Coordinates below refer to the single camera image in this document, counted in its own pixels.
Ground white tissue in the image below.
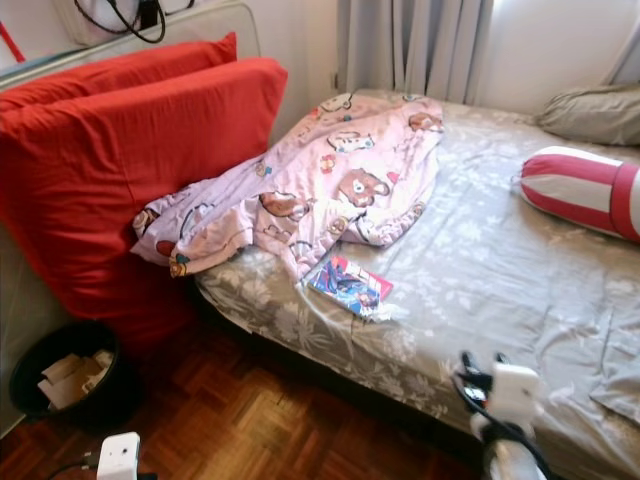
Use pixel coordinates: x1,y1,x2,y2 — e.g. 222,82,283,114
365,303,411,324

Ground blue and pink comic book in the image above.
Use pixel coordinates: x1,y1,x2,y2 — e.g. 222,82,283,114
308,254,395,319

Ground pink cartoon animal blanket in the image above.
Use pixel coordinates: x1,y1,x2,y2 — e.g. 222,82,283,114
132,93,444,283

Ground bed with grey floral sheet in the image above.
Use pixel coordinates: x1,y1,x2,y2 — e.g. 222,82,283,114
195,90,640,480

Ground brown cardboard scraps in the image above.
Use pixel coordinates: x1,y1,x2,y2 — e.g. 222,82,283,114
38,350,116,411

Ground red white blue bolster pillow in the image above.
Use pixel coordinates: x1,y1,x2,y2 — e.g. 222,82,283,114
520,146,640,243

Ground black round waste bin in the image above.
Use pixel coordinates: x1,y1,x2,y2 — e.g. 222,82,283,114
10,320,139,431

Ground beige floral pillow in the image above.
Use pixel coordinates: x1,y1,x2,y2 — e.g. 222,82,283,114
537,83,640,148

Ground large red cushion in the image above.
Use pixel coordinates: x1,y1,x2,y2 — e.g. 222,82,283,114
0,32,239,111
0,57,289,351

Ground red hanging tassel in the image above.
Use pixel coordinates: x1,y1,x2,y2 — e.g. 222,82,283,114
0,20,27,64

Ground black power adapter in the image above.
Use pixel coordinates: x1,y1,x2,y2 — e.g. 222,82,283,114
140,0,162,29

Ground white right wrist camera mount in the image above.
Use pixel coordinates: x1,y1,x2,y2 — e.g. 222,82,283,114
490,362,543,426

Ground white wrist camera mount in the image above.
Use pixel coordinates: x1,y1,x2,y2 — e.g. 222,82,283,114
97,432,141,480
490,362,543,426

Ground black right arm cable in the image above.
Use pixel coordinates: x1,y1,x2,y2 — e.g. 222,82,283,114
460,385,556,480

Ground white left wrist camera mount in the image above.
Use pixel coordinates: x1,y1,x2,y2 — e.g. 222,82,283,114
97,432,141,480

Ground white wall appliance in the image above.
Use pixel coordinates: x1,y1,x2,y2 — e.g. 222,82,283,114
55,0,196,47

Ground black looped wall cable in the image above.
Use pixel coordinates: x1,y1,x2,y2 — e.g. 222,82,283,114
75,0,196,45

